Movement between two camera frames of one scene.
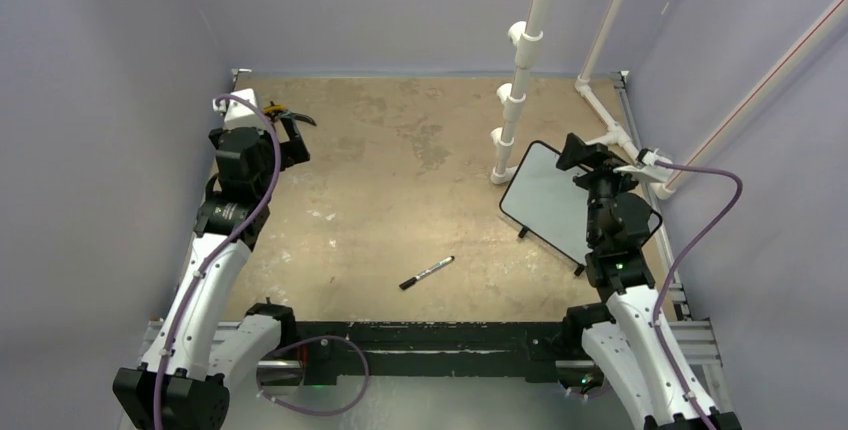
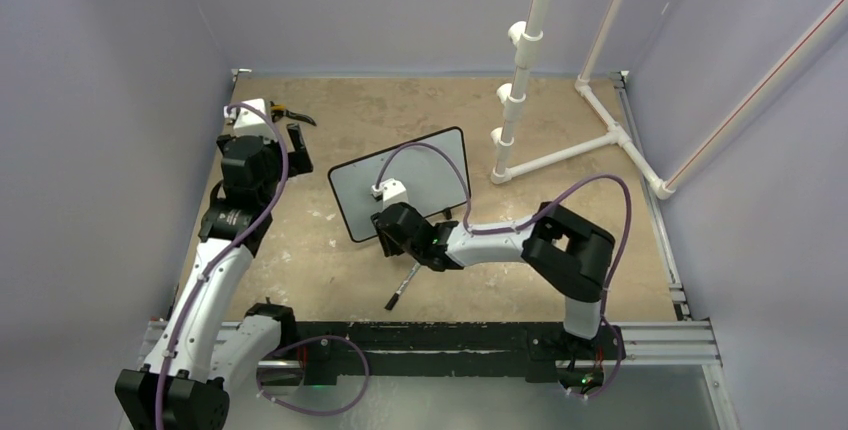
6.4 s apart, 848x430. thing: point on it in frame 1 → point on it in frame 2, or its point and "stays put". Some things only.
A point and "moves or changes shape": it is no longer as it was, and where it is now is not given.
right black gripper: x=578 y=152 → x=390 y=244
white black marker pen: x=406 y=283 moves or changes shape
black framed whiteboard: x=553 y=204 → x=433 y=177
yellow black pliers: x=287 y=118 stays put
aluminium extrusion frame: x=697 y=334 stays put
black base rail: x=431 y=348 stays put
